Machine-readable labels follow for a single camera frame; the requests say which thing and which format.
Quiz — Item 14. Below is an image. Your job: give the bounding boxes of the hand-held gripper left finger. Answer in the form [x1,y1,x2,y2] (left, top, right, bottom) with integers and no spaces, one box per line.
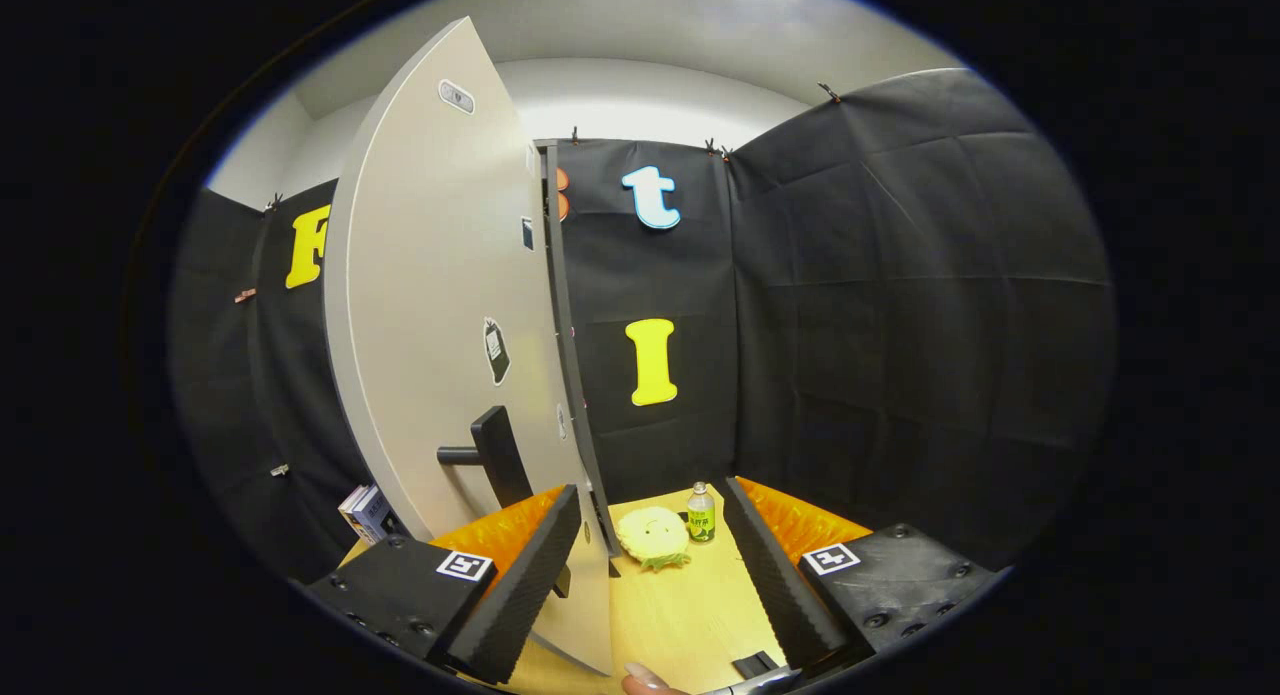
[300,484,583,686]

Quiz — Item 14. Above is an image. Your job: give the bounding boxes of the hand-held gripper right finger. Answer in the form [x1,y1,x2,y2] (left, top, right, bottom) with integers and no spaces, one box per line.
[722,476,1007,674]

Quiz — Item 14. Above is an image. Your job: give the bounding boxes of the black door handle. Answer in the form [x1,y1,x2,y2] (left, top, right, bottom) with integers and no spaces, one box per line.
[437,405,574,599]

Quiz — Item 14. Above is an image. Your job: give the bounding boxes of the grey shoe cabinet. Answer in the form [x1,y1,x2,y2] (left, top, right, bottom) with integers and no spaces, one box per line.
[533,140,623,578]

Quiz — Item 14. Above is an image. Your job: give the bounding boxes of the beige shoe cabinet door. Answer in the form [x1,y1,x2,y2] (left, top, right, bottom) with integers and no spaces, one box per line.
[322,17,617,677]

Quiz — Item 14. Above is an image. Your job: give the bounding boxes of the green label bottle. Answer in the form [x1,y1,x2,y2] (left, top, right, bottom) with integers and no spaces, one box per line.
[687,481,718,545]

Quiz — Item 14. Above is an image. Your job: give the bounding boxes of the yellow plush toy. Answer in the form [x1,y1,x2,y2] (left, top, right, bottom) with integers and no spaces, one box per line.
[614,506,694,574]

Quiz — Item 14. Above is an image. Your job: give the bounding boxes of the blue cover book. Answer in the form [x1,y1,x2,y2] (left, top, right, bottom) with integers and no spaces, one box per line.
[350,484,397,545]

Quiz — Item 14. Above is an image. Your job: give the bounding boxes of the black backdrop cloth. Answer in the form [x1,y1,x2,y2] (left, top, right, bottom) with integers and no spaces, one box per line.
[170,67,1117,588]

